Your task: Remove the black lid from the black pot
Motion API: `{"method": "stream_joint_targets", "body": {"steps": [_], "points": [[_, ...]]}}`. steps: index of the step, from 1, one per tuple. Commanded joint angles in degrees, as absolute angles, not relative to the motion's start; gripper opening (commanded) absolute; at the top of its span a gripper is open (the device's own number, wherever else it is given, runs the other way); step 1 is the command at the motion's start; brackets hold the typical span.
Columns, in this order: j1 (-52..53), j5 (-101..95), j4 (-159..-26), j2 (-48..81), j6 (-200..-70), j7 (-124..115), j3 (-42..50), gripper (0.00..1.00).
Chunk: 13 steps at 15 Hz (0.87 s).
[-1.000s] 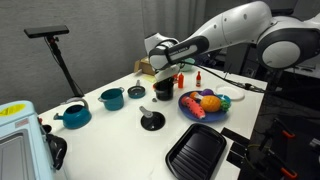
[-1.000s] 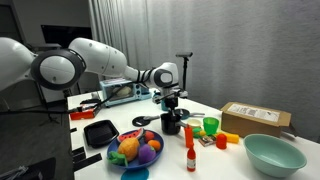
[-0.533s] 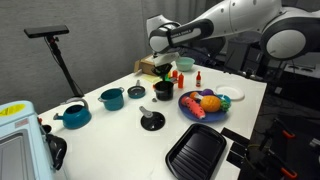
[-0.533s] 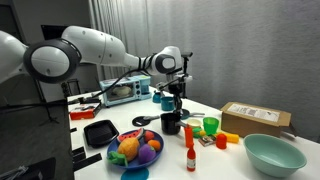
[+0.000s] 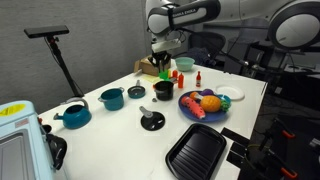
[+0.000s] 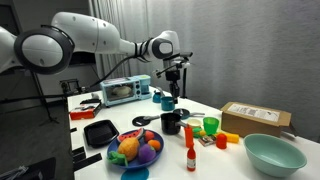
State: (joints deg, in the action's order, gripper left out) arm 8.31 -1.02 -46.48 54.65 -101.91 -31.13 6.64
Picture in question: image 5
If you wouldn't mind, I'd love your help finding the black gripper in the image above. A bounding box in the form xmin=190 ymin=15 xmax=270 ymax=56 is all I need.
xmin=147 ymin=49 xmax=173 ymax=72

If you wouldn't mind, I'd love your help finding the black pot lid grey handle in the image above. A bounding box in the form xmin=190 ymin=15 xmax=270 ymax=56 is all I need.
xmin=138 ymin=105 xmax=166 ymax=132

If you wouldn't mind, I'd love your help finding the black pot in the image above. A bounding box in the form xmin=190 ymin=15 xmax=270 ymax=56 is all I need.
xmin=153 ymin=79 xmax=176 ymax=101

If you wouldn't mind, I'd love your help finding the teal pot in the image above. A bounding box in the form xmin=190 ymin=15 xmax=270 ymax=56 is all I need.
xmin=97 ymin=86 xmax=126 ymax=112

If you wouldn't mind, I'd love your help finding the green toy block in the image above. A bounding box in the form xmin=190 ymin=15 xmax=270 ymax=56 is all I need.
xmin=157 ymin=69 xmax=170 ymax=80

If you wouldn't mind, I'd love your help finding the cardboard box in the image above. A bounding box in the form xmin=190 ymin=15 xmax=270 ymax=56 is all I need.
xmin=133 ymin=55 xmax=173 ymax=77

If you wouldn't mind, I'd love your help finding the yellow paper sheet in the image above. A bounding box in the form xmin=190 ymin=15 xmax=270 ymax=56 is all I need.
xmin=143 ymin=73 xmax=160 ymax=84

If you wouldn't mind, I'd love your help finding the small red sauce bottle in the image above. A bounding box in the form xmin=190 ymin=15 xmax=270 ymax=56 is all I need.
xmin=195 ymin=70 xmax=202 ymax=88

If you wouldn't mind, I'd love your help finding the plush orange fruit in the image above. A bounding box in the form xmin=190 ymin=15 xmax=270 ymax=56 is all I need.
xmin=189 ymin=91 xmax=204 ymax=101

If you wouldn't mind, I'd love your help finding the purple plush eggplant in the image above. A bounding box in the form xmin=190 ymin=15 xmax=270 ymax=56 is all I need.
xmin=199 ymin=88 xmax=215 ymax=97

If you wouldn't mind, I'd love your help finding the dark office chair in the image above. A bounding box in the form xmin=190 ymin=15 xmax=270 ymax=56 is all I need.
xmin=186 ymin=31 xmax=227 ymax=66

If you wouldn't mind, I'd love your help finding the plush watermelon slice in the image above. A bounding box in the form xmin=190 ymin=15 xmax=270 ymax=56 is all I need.
xmin=181 ymin=96 xmax=207 ymax=120

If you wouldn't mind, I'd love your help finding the plush pineapple toy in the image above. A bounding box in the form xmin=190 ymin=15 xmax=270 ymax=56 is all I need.
xmin=199 ymin=94 xmax=232 ymax=113

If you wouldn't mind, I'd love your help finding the small teal bowl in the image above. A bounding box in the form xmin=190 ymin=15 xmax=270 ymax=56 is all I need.
xmin=216 ymin=94 xmax=232 ymax=104

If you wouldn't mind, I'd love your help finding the blue plate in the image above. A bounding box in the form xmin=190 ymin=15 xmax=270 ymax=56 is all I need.
xmin=177 ymin=90 xmax=232 ymax=123

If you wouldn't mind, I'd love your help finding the white paper plate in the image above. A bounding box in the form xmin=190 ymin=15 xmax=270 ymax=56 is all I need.
xmin=215 ymin=84 xmax=246 ymax=101

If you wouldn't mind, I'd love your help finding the black ridged baking tray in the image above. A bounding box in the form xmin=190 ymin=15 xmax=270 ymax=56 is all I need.
xmin=165 ymin=123 xmax=228 ymax=180

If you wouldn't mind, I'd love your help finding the black computer tower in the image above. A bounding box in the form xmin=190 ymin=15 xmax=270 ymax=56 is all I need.
xmin=244 ymin=43 xmax=268 ymax=78

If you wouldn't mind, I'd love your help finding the teal kettle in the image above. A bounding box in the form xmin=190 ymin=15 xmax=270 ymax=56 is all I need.
xmin=53 ymin=97 xmax=93 ymax=130

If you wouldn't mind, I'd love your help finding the black rectangular mat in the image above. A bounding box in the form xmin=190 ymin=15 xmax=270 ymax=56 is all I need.
xmin=220 ymin=126 xmax=250 ymax=145
xmin=226 ymin=150 xmax=246 ymax=168
xmin=230 ymin=141 xmax=248 ymax=157

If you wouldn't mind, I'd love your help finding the black bag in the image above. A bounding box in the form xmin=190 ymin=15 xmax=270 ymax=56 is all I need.
xmin=43 ymin=123 xmax=68 ymax=171

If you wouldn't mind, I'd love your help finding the light blue toaster oven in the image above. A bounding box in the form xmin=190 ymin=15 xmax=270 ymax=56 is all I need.
xmin=0 ymin=100 xmax=56 ymax=180

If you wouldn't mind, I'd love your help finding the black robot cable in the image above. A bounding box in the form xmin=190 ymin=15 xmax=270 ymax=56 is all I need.
xmin=179 ymin=28 xmax=320 ymax=76

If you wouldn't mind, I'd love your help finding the black camera tripod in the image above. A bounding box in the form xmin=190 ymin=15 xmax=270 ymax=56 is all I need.
xmin=44 ymin=35 xmax=85 ymax=98

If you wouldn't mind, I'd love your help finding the black bar camera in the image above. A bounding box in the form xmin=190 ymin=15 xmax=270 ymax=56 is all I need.
xmin=23 ymin=25 xmax=70 ymax=39

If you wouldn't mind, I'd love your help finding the black clamp orange handle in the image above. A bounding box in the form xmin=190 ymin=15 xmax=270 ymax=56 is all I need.
xmin=274 ymin=118 xmax=297 ymax=140
xmin=279 ymin=165 xmax=298 ymax=180

